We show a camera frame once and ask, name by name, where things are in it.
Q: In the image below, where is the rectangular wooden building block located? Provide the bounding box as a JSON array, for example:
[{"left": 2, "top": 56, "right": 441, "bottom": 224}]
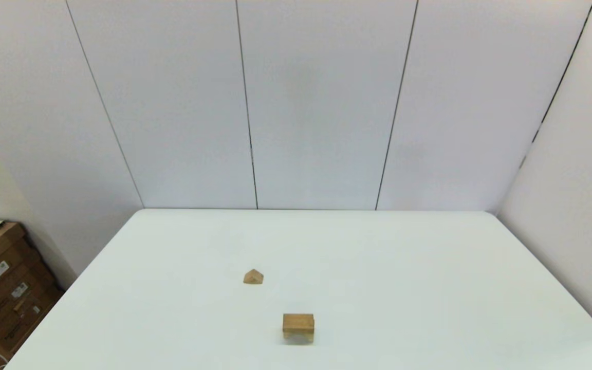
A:
[{"left": 282, "top": 313, "right": 316, "bottom": 332}]

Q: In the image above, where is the arched wooden building block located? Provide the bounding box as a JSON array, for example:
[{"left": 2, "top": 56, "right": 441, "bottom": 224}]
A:
[{"left": 283, "top": 329, "right": 316, "bottom": 345}]

